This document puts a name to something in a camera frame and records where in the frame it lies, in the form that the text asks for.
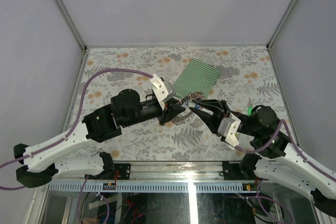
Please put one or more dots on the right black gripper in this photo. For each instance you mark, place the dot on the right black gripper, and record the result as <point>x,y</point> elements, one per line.
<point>212,121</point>

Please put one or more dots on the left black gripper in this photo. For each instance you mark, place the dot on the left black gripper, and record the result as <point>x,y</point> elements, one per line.
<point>170,111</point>

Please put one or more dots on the key with blue tag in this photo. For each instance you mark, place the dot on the key with blue tag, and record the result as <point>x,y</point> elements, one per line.
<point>197,106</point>

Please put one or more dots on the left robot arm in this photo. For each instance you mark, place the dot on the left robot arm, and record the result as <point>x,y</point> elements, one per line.
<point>49,160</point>

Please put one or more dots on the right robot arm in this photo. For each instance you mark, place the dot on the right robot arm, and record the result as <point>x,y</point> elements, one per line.
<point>269,153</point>

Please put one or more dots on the green striped cloth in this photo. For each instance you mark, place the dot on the green striped cloth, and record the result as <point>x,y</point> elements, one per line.
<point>196,77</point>

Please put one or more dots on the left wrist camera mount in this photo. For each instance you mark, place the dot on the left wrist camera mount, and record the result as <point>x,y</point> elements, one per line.
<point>162,89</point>

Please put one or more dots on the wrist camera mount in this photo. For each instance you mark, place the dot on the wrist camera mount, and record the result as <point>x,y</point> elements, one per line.
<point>162,89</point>
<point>227,130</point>

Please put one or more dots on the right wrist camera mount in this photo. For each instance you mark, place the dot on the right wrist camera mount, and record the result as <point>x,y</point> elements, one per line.
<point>227,130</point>

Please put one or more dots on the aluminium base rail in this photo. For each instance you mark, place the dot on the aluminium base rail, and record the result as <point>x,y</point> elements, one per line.
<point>161,177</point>

